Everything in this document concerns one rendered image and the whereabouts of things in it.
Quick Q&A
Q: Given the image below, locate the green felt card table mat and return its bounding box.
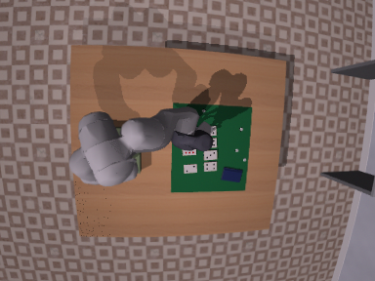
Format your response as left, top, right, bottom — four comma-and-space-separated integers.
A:
171, 103, 252, 192

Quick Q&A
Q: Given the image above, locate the dark blue card stack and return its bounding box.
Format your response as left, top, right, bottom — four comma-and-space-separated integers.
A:
221, 167, 242, 182

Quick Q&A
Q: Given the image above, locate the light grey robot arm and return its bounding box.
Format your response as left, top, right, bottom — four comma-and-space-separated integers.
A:
69, 106, 214, 186

